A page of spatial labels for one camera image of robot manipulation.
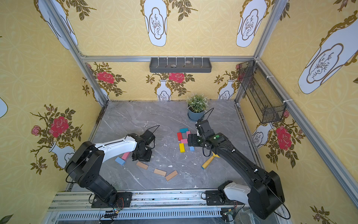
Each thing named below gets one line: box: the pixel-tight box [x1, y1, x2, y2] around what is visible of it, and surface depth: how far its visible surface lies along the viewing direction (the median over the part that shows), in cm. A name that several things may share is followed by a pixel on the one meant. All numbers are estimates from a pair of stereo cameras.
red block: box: [177, 132, 183, 141], surface depth 103 cm
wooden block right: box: [165, 169, 179, 182], surface depth 83 cm
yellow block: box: [179, 142, 186, 154], surface depth 94 cm
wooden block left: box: [136, 161, 149, 170], surface depth 87 cm
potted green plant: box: [186, 92, 209, 121], surface depth 100 cm
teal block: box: [179, 127, 189, 133], surface depth 105 cm
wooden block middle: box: [153, 168, 167, 177], surface depth 84 cm
